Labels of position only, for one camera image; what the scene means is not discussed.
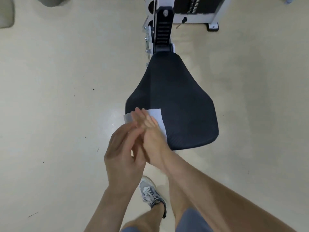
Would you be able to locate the cream white storage box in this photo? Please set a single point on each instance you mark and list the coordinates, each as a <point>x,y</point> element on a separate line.
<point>6,12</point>

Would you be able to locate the person's right leg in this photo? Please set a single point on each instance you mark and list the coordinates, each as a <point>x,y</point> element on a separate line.
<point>182,198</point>

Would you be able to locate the black padded seat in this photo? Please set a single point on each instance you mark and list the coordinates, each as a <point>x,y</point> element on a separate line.
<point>178,101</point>

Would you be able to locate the person's left sneaker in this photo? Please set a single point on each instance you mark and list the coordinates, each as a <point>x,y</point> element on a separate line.
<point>149,190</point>

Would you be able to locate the trash bin with black bag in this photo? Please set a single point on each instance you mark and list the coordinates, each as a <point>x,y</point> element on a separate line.
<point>52,1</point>

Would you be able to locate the person's right forearm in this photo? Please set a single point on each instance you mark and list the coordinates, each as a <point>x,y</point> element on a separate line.
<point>217,195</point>

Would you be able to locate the black weight stack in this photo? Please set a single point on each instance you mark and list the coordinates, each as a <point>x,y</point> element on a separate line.
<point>198,4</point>

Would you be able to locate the blue denim shorts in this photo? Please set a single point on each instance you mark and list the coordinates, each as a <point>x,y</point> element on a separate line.
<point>193,222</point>

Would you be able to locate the white gym machine frame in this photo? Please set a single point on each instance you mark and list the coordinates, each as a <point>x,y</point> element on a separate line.
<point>164,4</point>

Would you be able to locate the person's left hand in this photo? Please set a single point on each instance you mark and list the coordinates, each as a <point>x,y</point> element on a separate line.
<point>123,161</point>

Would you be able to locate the white cleaning wipe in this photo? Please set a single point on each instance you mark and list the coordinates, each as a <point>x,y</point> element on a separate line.
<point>156,114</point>

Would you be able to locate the person's left forearm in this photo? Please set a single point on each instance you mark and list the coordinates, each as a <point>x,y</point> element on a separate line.
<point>108,210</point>

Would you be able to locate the person's right hand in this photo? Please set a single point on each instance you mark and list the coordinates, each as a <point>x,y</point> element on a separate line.
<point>154,144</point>

